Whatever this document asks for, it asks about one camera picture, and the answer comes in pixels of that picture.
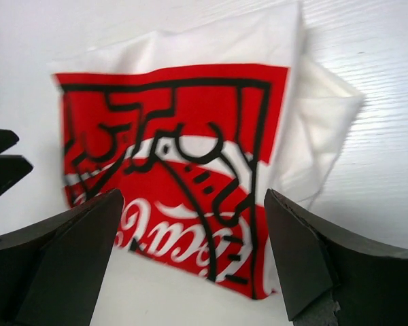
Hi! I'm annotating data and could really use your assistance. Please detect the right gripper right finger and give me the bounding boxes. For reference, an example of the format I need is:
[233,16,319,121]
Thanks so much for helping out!
[265,189,408,325]

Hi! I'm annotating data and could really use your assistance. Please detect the white t-shirt red print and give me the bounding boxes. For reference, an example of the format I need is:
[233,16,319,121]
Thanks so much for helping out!
[51,1,364,300]

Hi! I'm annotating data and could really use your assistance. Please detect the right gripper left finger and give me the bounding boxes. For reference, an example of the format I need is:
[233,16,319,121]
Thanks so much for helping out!
[0,189,123,325]

